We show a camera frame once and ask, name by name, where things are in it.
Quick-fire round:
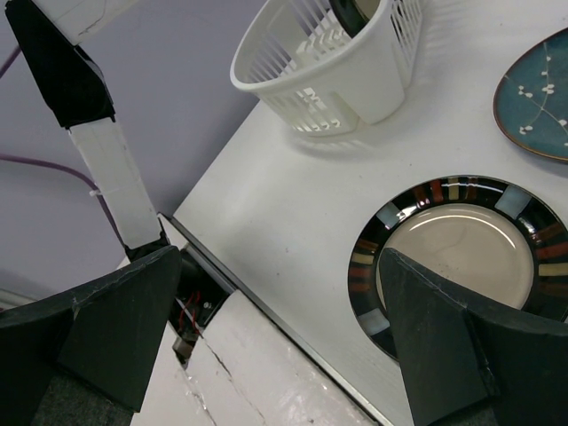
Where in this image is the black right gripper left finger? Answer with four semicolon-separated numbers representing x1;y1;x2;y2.
1;246;181;425

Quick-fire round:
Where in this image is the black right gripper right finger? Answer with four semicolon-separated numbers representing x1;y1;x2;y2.
379;248;567;425

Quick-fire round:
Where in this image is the beige plate with dark rim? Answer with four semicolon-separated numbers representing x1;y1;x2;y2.
347;176;567;359

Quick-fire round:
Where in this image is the blue glazed ceramic plate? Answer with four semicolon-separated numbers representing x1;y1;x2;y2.
493;28;567;162

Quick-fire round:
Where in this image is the black plate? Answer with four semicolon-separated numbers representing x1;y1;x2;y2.
329;0;381;38

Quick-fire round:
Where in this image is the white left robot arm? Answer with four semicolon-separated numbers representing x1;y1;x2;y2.
4;1;169;261

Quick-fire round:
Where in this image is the white plastic dish rack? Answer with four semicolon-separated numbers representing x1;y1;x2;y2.
230;1;422;136

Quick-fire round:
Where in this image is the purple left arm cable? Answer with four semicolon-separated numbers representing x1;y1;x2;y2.
0;46;123;245

